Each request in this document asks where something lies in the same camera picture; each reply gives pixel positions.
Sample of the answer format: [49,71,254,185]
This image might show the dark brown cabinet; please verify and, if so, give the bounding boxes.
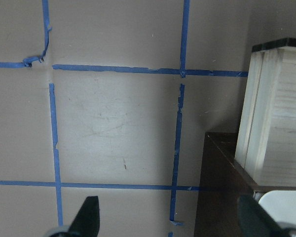
[194,132,296,237]

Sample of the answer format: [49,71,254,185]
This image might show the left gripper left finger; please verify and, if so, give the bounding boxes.
[68,196,100,237]

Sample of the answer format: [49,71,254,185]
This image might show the wooden drawer with white handle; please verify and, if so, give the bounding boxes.
[235,38,296,187]

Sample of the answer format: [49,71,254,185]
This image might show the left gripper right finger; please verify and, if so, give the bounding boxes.
[237,195,290,237]

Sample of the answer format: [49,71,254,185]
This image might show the cream plastic tray lid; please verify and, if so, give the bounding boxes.
[259,191,296,228]

